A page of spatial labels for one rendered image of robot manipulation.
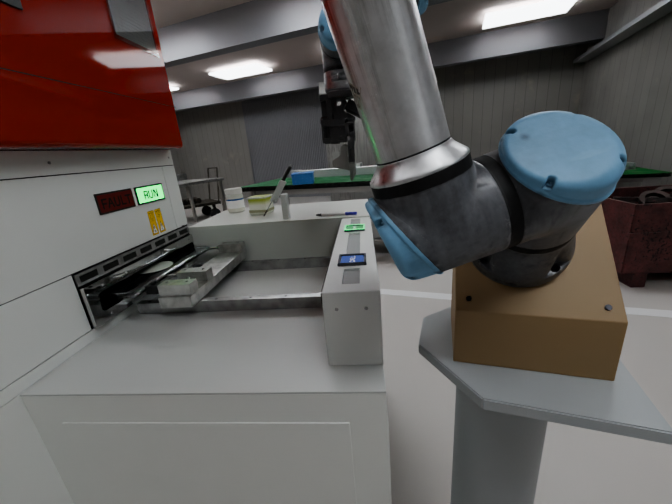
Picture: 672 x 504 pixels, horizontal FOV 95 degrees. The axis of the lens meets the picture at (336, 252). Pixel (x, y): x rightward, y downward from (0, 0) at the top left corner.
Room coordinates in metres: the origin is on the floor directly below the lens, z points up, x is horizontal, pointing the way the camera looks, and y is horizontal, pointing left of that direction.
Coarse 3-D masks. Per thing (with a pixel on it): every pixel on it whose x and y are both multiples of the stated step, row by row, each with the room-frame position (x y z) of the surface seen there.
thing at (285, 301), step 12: (144, 300) 0.72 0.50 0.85; (156, 300) 0.72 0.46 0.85; (204, 300) 0.69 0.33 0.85; (216, 300) 0.69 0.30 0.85; (228, 300) 0.68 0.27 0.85; (240, 300) 0.68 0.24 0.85; (252, 300) 0.68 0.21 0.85; (264, 300) 0.67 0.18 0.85; (276, 300) 0.67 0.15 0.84; (288, 300) 0.67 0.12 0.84; (300, 300) 0.66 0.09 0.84; (312, 300) 0.66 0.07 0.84; (144, 312) 0.71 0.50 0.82; (156, 312) 0.70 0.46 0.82; (168, 312) 0.70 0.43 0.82; (180, 312) 0.70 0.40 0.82
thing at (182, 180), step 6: (180, 174) 5.10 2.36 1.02; (180, 180) 5.08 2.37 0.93; (186, 180) 4.97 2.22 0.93; (192, 180) 4.81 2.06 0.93; (198, 180) 4.66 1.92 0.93; (204, 180) 4.55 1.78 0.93; (210, 180) 4.65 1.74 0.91; (216, 180) 4.76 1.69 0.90; (180, 186) 4.14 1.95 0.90; (186, 186) 4.23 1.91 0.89; (222, 186) 4.90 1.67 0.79; (222, 192) 4.88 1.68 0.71; (192, 198) 5.15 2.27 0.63; (222, 198) 4.87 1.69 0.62; (192, 204) 5.12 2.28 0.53; (222, 204) 4.88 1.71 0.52; (192, 210) 5.13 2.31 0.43; (198, 222) 5.03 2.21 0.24
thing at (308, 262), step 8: (328, 256) 0.94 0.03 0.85; (200, 264) 0.98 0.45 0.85; (240, 264) 0.96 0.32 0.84; (248, 264) 0.96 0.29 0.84; (256, 264) 0.95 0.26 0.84; (264, 264) 0.95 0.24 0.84; (272, 264) 0.95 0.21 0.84; (280, 264) 0.94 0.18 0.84; (288, 264) 0.94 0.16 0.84; (296, 264) 0.94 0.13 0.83; (304, 264) 0.94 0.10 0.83; (312, 264) 0.93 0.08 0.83; (320, 264) 0.93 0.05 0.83; (328, 264) 0.93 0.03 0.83
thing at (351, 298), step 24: (336, 240) 0.74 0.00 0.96; (360, 240) 0.72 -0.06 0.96; (336, 264) 0.57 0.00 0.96; (336, 288) 0.46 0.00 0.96; (360, 288) 0.45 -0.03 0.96; (336, 312) 0.44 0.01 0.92; (360, 312) 0.44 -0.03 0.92; (336, 336) 0.44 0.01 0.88; (360, 336) 0.44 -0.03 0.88; (336, 360) 0.44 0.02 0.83; (360, 360) 0.44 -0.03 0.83
